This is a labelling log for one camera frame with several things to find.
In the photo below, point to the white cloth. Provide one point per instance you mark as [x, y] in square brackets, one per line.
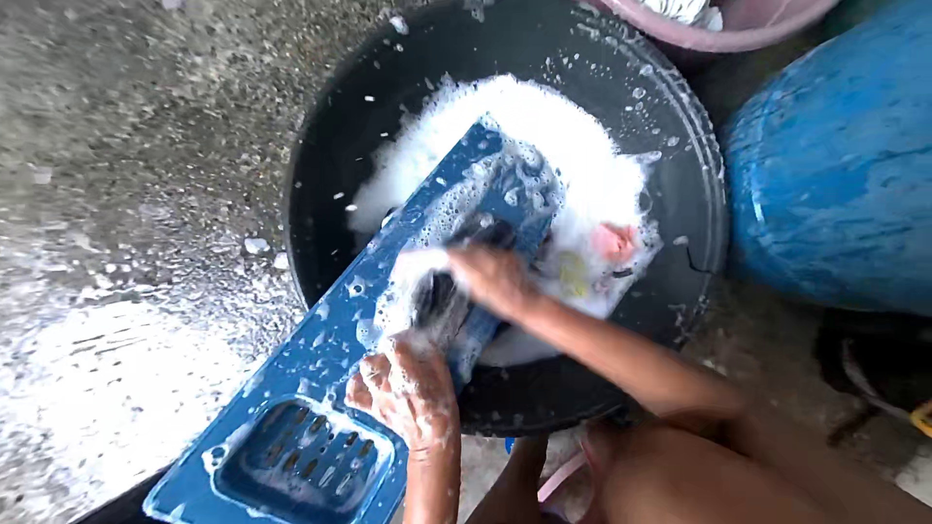
[681, 9]

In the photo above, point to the person's left fingers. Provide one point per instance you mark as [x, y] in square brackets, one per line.
[375, 375]

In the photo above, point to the person's left forearm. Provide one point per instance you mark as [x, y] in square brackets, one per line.
[433, 484]

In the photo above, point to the pink plastic basin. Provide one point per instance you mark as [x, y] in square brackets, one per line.
[772, 22]

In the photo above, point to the dark gray wet garment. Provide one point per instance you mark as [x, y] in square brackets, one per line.
[435, 300]

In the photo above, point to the person's right fingers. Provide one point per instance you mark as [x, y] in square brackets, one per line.
[464, 263]

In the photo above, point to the large black round tub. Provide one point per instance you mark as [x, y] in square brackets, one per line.
[342, 138]

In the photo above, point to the yellow wet cloth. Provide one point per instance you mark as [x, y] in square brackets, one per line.
[573, 273]

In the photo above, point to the pink wet cloth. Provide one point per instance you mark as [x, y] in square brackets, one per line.
[616, 242]

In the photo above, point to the yellow round plastic object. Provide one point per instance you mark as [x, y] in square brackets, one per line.
[923, 418]

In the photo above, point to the blue plastic barrel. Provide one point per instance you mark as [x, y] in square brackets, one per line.
[837, 175]

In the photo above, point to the person's right hand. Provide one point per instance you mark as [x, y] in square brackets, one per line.
[502, 285]

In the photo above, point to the person's legs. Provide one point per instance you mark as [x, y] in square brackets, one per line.
[677, 473]

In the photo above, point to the person's left hand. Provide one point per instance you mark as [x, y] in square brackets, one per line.
[422, 400]

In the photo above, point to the person's right forearm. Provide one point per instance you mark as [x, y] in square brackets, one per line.
[619, 358]

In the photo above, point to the blue plastic washboard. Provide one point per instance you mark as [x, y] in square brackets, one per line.
[331, 320]

